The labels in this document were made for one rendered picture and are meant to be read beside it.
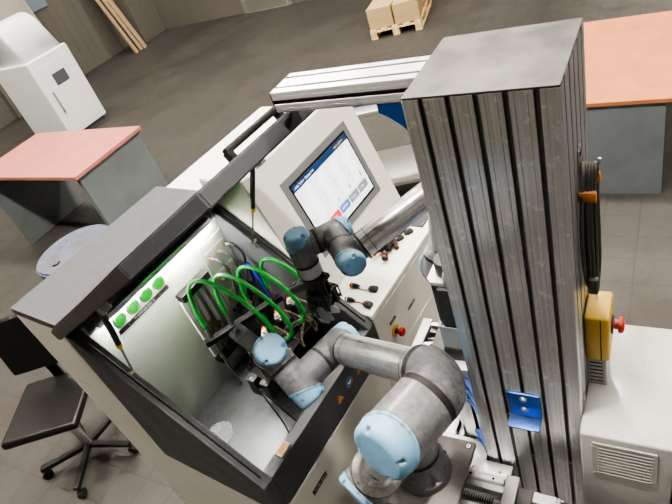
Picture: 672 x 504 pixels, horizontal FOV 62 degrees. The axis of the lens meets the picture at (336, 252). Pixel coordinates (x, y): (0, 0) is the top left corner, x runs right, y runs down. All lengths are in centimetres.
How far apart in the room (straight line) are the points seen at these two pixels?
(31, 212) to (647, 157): 551
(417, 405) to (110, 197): 444
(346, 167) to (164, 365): 105
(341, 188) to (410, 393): 144
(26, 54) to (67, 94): 67
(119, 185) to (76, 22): 784
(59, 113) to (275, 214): 693
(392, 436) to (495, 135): 51
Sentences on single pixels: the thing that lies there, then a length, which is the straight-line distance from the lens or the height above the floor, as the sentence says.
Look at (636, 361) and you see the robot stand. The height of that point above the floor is 123.
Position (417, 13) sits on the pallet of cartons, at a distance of 788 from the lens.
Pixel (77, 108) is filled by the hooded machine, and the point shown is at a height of 36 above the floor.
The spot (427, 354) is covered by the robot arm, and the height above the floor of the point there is 162.
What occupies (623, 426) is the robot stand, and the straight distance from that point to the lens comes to 142.
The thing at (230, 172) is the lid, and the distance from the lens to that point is 110.
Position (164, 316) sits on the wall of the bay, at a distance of 208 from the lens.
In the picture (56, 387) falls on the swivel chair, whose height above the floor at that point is 48.
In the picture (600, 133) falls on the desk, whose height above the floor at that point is 45.
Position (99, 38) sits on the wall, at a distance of 1307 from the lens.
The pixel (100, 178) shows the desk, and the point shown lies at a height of 69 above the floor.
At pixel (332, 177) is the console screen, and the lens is 229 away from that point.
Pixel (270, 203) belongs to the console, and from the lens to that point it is 205.
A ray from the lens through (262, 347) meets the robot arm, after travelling 129.
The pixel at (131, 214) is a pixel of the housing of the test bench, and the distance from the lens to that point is 226.
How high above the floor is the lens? 241
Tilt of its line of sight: 36 degrees down
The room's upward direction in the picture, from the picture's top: 21 degrees counter-clockwise
